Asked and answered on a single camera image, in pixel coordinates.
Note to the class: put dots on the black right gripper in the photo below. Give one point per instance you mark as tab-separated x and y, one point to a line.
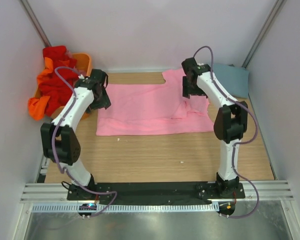
185	93

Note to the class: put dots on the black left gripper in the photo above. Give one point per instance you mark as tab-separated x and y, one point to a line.
104	103

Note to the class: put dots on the pink t shirt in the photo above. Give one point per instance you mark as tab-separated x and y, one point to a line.
153	109

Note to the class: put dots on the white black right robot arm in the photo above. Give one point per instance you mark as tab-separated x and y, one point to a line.
229	126

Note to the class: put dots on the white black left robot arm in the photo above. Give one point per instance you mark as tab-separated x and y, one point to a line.
59	141

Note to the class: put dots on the orange plastic laundry basket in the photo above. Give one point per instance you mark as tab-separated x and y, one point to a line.
52	94

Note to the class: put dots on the red t shirt pile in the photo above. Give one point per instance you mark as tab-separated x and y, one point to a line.
64	73

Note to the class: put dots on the folded teal t shirt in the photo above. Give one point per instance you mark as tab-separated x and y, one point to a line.
232	80

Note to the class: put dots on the light pink garment in basket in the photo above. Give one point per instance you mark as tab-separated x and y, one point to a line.
83	62

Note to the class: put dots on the orange t shirt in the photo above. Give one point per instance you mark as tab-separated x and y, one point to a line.
37	105

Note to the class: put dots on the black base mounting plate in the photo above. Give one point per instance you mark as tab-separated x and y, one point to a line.
142	191

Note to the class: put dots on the white slotted cable duct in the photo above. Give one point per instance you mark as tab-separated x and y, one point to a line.
80	207

